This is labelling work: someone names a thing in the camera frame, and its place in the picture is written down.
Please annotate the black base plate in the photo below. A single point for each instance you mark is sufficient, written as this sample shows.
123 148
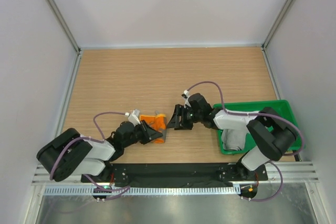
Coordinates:
179 175

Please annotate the slotted cable duct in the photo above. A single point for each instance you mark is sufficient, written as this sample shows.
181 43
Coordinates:
91 190

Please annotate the grey panda towel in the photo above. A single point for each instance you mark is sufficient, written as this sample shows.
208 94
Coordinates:
233 140

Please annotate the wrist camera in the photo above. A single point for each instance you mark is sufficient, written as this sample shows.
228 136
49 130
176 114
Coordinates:
133 116
185 95

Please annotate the left aluminium frame post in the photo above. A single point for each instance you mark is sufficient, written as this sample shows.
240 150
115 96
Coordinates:
60 19

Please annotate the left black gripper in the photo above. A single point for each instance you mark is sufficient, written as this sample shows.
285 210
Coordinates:
148 134

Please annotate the green plastic tray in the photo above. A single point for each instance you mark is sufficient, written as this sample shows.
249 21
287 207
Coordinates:
282 107

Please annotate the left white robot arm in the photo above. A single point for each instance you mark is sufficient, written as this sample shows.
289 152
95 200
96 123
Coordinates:
73 154

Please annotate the grey orange happy towel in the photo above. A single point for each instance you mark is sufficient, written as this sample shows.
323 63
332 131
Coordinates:
158 122

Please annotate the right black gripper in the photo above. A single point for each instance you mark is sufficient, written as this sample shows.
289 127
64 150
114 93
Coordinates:
180 110

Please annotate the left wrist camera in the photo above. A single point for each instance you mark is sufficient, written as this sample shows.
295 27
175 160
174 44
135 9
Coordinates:
133 116

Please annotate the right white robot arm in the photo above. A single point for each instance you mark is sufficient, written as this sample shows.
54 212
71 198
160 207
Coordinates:
272 134

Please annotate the front aluminium rail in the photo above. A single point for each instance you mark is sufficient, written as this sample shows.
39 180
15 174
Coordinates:
292 172

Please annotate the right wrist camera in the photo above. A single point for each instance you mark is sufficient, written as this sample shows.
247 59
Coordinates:
185 95

